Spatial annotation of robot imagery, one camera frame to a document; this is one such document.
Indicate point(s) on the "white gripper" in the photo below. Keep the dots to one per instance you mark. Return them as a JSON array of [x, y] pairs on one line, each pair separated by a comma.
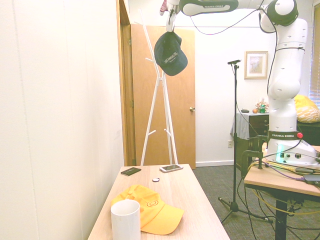
[[173, 6]]

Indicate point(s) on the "dark blue baseball cap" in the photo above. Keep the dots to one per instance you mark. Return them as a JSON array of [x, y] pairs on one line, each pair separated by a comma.
[[170, 57]]

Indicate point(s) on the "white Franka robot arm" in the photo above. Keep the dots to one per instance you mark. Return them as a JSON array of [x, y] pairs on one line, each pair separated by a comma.
[[282, 82]]

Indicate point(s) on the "yellow baseball cap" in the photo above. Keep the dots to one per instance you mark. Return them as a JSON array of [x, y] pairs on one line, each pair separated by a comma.
[[155, 207]]

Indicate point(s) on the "white wooden coat rack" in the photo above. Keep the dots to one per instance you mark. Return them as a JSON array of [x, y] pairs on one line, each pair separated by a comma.
[[160, 78]]

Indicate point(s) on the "brass door knob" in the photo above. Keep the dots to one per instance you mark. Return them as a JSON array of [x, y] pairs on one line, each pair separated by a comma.
[[192, 108]]

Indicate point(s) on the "brown wooden door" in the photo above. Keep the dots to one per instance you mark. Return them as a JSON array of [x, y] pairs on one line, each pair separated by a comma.
[[182, 112]]

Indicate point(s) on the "small black bowl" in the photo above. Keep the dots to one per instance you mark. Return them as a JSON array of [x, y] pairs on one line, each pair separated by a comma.
[[244, 110]]

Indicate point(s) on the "dried flower decoration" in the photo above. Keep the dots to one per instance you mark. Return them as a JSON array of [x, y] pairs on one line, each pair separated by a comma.
[[262, 102]]

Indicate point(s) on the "orange fruit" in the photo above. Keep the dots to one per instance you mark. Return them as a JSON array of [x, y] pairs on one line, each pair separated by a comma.
[[254, 110]]

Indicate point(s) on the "grey cloth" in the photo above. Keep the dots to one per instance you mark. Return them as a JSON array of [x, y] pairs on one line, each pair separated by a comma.
[[240, 125]]

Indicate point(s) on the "green small object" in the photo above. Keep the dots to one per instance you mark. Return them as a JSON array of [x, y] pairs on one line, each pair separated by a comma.
[[262, 109]]

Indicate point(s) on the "dark wooden dresser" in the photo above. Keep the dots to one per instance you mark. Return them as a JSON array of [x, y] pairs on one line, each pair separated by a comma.
[[260, 125]]

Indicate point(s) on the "black tripod stand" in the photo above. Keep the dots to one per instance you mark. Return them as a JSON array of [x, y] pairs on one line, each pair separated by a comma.
[[235, 150]]

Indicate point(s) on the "white smartphone black screen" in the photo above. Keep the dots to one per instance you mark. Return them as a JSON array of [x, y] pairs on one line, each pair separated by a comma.
[[171, 168]]

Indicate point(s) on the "white baseboard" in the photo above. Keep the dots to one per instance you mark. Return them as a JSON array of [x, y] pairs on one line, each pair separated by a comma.
[[215, 163]]

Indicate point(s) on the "window blinds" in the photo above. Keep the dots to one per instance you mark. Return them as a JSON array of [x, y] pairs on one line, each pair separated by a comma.
[[315, 62]]

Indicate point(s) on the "black metal table clamp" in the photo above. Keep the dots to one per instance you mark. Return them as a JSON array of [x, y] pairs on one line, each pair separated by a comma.
[[252, 152]]

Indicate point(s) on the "black leather wallet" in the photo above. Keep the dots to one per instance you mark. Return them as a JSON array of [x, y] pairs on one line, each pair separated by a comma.
[[130, 171]]

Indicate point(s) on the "small round black-white tag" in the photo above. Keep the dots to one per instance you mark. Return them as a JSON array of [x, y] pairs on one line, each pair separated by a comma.
[[156, 179]]

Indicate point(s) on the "yellow patterned pillow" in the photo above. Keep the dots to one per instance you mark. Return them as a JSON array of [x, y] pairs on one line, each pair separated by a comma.
[[306, 110]]

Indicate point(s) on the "red emergency stop button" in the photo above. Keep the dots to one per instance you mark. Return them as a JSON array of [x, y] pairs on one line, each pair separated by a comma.
[[299, 135]]

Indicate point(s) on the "white cylindrical mug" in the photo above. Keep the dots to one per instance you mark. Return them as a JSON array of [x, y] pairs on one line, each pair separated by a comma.
[[125, 222]]

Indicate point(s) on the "flat black device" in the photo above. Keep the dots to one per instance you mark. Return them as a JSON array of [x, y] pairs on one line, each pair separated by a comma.
[[312, 178]]

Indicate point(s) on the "black table leg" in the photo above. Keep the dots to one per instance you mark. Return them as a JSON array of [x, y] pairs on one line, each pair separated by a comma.
[[280, 220]]

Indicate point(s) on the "black camera on stand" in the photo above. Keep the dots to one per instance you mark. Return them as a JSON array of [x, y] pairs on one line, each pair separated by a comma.
[[234, 62]]

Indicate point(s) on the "wooden door frame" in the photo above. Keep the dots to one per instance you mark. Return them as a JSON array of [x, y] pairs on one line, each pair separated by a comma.
[[126, 100]]

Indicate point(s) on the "framed wall picture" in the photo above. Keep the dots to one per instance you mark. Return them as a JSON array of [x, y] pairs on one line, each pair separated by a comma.
[[256, 65]]

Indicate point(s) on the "white wall outlet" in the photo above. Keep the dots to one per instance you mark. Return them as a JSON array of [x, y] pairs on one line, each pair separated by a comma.
[[229, 144]]

